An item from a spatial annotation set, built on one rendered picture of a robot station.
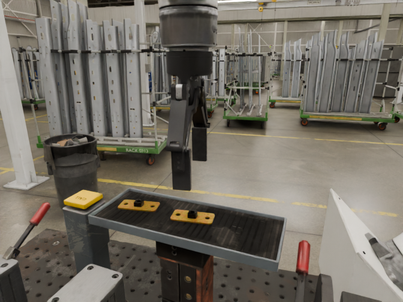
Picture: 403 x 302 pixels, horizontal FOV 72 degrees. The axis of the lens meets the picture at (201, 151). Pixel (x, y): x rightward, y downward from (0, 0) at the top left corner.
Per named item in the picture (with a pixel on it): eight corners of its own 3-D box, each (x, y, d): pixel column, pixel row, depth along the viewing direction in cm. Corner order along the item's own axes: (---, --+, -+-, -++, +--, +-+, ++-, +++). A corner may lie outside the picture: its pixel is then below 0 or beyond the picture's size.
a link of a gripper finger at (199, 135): (191, 127, 55) (192, 127, 56) (192, 160, 58) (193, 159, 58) (206, 128, 55) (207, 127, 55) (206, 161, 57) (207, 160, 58)
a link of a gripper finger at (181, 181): (191, 148, 43) (189, 150, 42) (191, 189, 45) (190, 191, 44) (172, 147, 43) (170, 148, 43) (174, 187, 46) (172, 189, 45)
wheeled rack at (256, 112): (267, 130, 612) (273, 45, 557) (222, 127, 634) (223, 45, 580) (268, 114, 788) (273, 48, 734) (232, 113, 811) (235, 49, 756)
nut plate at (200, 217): (169, 220, 54) (169, 214, 54) (175, 210, 58) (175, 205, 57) (211, 225, 53) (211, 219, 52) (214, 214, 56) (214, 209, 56)
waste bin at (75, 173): (41, 214, 277) (26, 144, 255) (76, 190, 327) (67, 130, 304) (84, 220, 265) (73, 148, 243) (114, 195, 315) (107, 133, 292)
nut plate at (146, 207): (116, 208, 58) (116, 204, 58) (124, 200, 62) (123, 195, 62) (155, 212, 57) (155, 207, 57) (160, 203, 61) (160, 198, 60)
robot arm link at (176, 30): (221, 14, 46) (221, 51, 48) (169, 15, 48) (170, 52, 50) (212, 3, 38) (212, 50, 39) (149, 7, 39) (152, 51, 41)
